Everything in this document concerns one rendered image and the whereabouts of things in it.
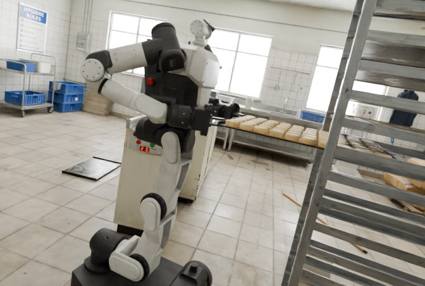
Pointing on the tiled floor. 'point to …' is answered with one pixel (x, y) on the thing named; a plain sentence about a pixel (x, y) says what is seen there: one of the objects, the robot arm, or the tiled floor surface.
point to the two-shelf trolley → (29, 87)
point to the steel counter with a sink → (281, 116)
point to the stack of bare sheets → (93, 168)
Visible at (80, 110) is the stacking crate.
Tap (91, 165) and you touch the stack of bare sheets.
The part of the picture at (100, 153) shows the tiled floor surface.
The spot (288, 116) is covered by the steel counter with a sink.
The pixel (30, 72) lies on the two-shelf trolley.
